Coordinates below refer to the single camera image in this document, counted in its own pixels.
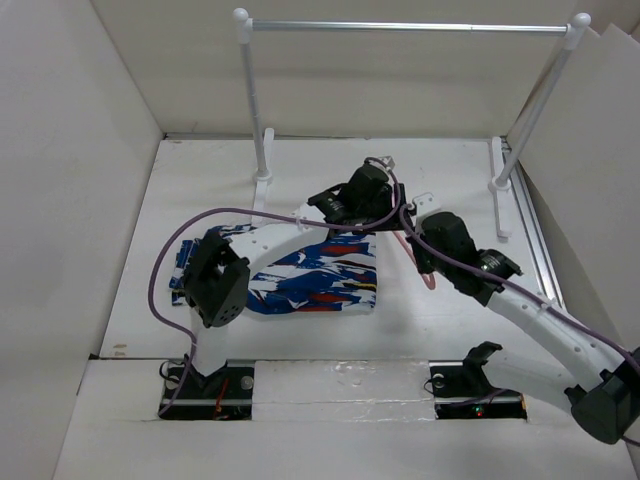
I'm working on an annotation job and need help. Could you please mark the pink plastic hanger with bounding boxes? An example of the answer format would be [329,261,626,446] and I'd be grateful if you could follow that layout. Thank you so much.
[393,230,436,291]

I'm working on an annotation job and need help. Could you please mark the blue patterned trousers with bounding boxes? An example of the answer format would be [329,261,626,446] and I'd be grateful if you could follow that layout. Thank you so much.
[167,223,379,317]

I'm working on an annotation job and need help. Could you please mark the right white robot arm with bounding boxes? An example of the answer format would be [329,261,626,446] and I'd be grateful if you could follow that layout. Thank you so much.
[399,208,639,445]

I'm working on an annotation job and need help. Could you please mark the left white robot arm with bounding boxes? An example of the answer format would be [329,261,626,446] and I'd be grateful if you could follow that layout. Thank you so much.
[183,156,406,397]

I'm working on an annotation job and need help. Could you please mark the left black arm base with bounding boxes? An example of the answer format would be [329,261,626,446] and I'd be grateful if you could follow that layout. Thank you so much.
[158,361,255,421]

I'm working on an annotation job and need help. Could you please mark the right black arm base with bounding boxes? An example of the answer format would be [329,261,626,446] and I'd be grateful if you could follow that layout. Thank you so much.
[423,342,528,420]

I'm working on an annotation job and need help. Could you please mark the white clothes rack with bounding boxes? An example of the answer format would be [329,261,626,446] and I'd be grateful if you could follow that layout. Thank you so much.
[233,8,592,241]

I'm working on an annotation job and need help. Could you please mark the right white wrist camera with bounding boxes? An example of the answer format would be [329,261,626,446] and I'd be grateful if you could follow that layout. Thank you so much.
[409,192,442,217]

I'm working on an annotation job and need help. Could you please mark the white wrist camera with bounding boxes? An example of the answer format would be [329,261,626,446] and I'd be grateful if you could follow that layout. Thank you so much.
[365,156,396,172]
[409,192,442,217]

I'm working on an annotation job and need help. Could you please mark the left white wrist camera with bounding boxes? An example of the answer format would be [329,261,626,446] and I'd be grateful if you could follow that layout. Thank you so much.
[365,156,396,172]

